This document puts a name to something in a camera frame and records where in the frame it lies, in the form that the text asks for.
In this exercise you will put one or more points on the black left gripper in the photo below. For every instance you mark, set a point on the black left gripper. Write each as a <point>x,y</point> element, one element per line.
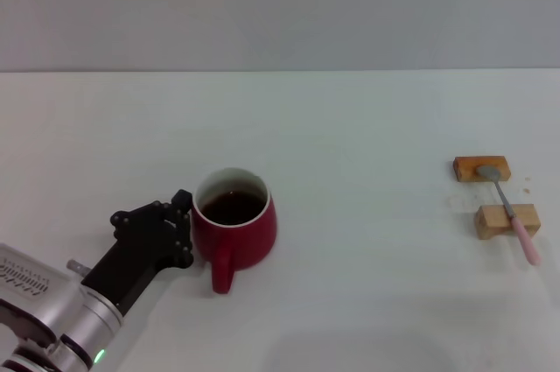
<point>131,258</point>

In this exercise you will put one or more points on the red ceramic cup with coffee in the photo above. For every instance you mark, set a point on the red ceramic cup with coffee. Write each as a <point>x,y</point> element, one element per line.
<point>256,240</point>

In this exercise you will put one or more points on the orange stained wooden block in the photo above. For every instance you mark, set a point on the orange stained wooden block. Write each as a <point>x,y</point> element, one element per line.
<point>464,169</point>

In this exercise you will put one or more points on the light wooden block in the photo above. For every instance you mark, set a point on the light wooden block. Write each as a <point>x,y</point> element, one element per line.
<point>492,221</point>

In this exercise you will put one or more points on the silver left camera mount screw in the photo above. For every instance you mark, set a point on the silver left camera mount screw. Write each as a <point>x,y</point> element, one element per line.
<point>76,267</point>

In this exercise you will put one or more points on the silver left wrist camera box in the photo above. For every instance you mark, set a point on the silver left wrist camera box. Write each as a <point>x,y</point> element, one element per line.
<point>26,280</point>

